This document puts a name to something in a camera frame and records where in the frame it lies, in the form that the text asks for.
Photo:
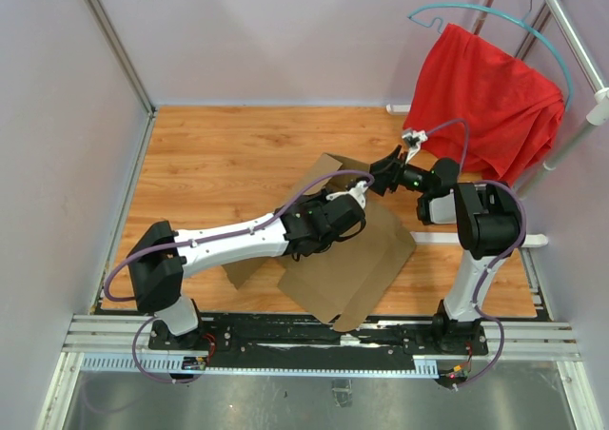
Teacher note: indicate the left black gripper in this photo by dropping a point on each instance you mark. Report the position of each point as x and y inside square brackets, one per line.
[328, 202]

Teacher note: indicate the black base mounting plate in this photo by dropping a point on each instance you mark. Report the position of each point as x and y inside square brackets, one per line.
[255, 339]

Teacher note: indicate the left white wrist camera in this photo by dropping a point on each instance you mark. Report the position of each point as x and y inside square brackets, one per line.
[357, 192]

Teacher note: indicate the white metal clothes rack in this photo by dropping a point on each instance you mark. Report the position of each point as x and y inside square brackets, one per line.
[547, 116]

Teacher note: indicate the aluminium frame rail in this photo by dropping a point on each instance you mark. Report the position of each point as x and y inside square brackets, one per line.
[524, 340]

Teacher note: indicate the grey slotted cable duct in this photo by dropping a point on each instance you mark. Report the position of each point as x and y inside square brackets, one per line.
[175, 367]

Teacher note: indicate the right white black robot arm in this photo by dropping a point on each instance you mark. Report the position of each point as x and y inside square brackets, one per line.
[489, 227]

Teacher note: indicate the red cloth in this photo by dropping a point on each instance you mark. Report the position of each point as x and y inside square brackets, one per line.
[485, 111]

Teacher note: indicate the brown cardboard box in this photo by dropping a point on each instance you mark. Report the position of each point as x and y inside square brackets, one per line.
[343, 285]

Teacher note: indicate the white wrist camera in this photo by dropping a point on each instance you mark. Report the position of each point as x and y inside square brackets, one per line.
[413, 140]
[357, 192]

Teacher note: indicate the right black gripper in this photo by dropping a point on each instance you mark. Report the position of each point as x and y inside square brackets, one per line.
[384, 173]

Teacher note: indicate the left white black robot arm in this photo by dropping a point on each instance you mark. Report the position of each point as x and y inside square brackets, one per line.
[164, 257]

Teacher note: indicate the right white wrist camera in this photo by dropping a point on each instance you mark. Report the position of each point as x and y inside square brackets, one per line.
[413, 140]

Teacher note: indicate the aluminium corner post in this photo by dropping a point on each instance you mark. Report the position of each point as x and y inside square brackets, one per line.
[101, 17]

